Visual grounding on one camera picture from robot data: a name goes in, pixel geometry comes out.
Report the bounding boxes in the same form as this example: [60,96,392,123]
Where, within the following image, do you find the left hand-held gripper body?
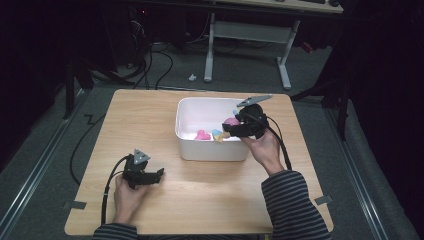
[121,148,155,190]

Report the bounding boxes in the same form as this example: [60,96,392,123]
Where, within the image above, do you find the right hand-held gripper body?
[233,94,274,140]

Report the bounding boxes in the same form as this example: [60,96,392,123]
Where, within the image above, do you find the pink spiky rubber toy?
[223,116,241,128]

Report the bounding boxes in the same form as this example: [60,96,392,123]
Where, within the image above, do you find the white plastic box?
[175,96,254,162]

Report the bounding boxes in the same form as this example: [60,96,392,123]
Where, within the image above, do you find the person's left hand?
[112,175,150,225]

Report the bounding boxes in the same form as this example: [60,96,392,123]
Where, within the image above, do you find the person's right hand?
[240,127,285,177]

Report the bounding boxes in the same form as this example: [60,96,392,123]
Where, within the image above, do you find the yellow orange toy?
[213,131,232,143]

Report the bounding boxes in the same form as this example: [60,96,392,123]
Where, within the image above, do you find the bright pink toy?
[194,129,212,141]

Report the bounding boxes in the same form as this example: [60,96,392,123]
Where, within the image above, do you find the grey tape strip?
[314,194,334,206]
[67,199,88,211]

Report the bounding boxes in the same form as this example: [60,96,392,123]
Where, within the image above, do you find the black metal stand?
[61,54,136,120]

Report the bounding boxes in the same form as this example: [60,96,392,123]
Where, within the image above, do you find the left hand-held gripper black cable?
[100,154,130,226]

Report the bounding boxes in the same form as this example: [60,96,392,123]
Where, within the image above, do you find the hand-held gripper black cable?
[265,114,293,171]
[100,154,130,226]

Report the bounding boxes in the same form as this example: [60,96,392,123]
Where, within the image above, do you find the right hand-held gripper black cable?
[265,114,293,171]

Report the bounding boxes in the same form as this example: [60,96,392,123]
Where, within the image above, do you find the black floor cable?
[69,113,108,186]

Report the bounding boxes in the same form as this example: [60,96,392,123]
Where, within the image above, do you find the white frame desk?
[186,0,345,92]

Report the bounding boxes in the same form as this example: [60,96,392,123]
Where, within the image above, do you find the metal floor rail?
[0,89,88,232]
[323,107,390,240]

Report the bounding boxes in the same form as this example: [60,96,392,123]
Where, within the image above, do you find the bundle of black cables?
[128,8,175,90]

